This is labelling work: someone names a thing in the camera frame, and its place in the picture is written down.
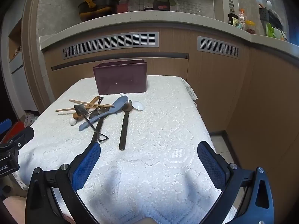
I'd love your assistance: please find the blue-grey plastic spoon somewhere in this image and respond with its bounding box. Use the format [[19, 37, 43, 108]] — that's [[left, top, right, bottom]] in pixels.
[[79, 96, 129, 131]]

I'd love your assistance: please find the red box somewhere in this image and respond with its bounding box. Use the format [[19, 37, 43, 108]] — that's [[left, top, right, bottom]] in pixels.
[[5, 121, 25, 140]]

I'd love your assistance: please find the open side shelf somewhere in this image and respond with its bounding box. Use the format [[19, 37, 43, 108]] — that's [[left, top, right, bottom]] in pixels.
[[8, 19, 26, 75]]

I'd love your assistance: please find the translucent white spoon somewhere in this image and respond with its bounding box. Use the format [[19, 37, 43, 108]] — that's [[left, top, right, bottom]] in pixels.
[[131, 101, 145, 111]]

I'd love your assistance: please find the black dish rack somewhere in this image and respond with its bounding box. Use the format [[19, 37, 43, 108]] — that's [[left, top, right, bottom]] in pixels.
[[259, 7, 285, 28]]

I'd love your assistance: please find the wooden spoon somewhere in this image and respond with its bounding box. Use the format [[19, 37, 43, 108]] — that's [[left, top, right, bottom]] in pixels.
[[72, 96, 100, 120]]

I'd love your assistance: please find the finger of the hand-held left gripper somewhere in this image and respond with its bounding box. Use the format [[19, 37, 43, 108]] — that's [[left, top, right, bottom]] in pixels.
[[8, 126, 35, 148], [0, 119, 13, 143]]

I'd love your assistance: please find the dark sauce bottle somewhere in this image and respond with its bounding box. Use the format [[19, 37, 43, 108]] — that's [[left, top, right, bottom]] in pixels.
[[228, 13, 239, 26]]

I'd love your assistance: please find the jar with yellow lid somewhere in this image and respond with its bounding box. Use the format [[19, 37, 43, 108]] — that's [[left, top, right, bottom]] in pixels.
[[245, 20, 256, 35]]

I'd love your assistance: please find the patterned white towel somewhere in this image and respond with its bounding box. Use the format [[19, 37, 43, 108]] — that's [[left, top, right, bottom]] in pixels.
[[181, 78, 199, 101]]

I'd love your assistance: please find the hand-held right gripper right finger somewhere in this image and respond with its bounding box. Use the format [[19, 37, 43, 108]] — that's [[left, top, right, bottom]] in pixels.
[[197, 141, 275, 224]]

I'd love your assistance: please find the cartoon wall sticker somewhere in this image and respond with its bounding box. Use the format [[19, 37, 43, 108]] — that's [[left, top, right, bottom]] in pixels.
[[112, 0, 215, 19]]

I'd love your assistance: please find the pile of clothes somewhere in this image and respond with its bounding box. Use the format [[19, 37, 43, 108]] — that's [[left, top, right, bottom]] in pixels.
[[23, 112, 39, 127]]

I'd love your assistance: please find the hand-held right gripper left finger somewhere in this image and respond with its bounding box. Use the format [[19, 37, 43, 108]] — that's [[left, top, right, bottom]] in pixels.
[[24, 141, 101, 224]]

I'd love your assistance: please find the white stone kitchen countertop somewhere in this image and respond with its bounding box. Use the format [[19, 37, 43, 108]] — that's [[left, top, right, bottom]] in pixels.
[[39, 10, 299, 59]]

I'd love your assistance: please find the black pot with yellow handle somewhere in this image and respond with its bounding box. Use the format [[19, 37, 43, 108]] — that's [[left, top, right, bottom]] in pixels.
[[87, 0, 117, 8]]

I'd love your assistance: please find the black pan with long yellow handle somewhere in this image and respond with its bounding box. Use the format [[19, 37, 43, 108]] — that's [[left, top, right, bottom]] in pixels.
[[78, 0, 117, 22]]

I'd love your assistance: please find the short grey vent grille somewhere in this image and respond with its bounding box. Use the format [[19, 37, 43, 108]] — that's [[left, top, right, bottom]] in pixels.
[[197, 36, 241, 59]]

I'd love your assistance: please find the green plastic dishware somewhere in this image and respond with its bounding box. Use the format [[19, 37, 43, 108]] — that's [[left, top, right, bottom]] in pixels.
[[266, 23, 288, 40]]

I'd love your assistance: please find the long grey vent grille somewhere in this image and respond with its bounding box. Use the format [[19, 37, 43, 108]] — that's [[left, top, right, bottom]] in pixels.
[[62, 31, 159, 60]]

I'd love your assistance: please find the white lace tablecloth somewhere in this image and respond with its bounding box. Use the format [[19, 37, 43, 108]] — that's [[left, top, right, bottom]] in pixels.
[[17, 75, 236, 224]]

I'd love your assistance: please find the clear bottle with orange cap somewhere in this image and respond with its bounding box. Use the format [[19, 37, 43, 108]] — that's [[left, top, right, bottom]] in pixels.
[[239, 9, 247, 29]]

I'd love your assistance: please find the maroon plastic utensil holder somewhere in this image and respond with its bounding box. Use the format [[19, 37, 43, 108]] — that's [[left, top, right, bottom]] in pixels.
[[93, 60, 148, 95]]

